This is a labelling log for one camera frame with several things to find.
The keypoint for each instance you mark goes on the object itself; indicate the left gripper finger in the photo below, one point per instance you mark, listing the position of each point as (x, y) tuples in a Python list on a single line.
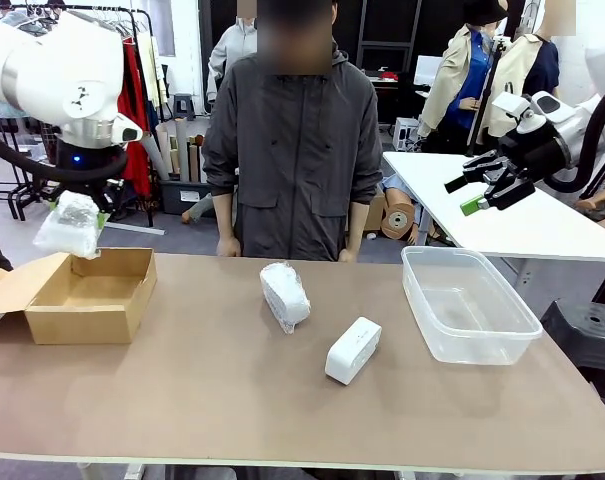
[(112, 197), (54, 196)]

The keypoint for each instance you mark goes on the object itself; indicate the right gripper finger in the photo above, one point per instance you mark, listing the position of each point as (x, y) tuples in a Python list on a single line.
[(497, 192), (482, 165)]

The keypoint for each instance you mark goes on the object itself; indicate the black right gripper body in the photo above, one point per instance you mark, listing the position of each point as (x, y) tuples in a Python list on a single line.
[(537, 150)]

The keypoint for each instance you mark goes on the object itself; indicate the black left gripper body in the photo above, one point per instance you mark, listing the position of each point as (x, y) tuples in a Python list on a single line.
[(89, 167)]

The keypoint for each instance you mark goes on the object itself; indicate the bubble-wrapped white clock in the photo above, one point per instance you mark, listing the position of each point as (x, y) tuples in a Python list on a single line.
[(284, 295), (67, 225)]

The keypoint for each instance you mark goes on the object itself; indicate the unwrapped white digital clock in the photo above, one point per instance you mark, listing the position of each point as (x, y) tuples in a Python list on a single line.
[(349, 355)]

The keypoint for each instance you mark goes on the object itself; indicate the person's left forearm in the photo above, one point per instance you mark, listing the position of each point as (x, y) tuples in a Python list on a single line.
[(358, 225)]

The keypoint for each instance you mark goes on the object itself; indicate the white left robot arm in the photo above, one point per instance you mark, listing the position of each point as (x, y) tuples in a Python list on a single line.
[(57, 65)]

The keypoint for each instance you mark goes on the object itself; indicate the person's right forearm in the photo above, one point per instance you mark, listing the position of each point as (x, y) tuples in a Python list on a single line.
[(224, 217)]

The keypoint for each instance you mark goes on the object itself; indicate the person's right hand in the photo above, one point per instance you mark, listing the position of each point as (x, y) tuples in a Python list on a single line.
[(229, 247)]

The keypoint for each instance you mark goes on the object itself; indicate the person's left hand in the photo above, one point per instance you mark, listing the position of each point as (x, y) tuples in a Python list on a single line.
[(349, 255)]

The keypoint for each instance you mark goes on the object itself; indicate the white floor bar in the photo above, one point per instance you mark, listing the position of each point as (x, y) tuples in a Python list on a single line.
[(137, 229)]

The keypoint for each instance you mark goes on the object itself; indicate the white side table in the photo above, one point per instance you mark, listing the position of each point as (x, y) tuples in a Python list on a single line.
[(522, 225)]

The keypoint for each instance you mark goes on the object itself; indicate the grey slanted paper roll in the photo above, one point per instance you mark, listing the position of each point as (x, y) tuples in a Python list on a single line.
[(154, 157)]

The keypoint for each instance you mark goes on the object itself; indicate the black storage bin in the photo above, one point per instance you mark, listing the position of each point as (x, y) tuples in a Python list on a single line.
[(174, 197)]

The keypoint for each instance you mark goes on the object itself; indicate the black tripod stand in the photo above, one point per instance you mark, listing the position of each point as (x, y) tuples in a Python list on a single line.
[(487, 95)]

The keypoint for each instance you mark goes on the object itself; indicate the beige paper roll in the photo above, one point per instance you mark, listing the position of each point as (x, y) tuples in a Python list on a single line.
[(164, 147)]

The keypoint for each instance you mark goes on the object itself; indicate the lying mannequin in dark clothes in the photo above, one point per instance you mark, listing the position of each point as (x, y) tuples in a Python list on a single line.
[(594, 202)]

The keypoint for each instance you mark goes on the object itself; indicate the pale grey tall roll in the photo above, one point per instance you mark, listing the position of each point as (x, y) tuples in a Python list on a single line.
[(182, 150)]

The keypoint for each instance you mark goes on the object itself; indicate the mannequin in light blue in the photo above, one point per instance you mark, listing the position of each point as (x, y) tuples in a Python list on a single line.
[(397, 182)]

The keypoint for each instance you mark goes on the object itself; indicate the mannequin in grey-green shirt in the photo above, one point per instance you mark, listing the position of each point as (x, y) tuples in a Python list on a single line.
[(199, 207)]

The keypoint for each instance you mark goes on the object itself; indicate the brown cardboard tube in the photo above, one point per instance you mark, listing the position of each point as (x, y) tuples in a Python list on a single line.
[(194, 160)]

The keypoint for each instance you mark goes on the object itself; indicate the mannequin in cream vest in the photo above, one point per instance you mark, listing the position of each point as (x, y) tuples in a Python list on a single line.
[(527, 55)]

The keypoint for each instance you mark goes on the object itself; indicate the red hanging dress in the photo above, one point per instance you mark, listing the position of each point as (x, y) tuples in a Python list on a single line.
[(132, 75)]

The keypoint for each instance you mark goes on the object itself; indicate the white monitor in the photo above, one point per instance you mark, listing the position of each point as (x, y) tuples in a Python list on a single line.
[(427, 70)]

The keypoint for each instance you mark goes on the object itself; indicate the dark step stool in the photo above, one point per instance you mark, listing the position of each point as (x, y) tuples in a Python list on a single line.
[(184, 107)]

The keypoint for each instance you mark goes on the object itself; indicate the cream hanging fabric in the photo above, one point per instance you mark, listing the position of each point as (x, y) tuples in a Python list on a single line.
[(152, 70)]

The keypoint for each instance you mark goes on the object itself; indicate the clear plastic container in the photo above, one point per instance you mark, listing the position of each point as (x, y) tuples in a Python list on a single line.
[(462, 310)]

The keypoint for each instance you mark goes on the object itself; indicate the open brown cardboard box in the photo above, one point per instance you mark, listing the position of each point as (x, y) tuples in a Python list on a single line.
[(82, 320)]

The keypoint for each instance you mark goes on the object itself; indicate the black metal clothes rack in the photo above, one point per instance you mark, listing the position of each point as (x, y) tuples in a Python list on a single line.
[(132, 9)]

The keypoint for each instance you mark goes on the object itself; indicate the black metal shelf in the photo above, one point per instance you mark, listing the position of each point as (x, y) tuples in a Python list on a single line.
[(387, 30)]

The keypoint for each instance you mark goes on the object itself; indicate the black plastic stool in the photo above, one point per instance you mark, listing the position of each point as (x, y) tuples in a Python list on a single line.
[(587, 340)]

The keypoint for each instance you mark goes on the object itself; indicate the person in grey hoodie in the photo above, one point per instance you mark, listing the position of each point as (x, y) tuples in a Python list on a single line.
[(227, 50)]

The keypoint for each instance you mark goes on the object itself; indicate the person in dark grey jacket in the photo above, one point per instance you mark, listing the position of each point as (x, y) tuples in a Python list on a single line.
[(292, 150)]

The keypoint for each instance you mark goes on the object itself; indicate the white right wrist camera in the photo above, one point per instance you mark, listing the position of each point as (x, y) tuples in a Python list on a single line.
[(509, 102)]

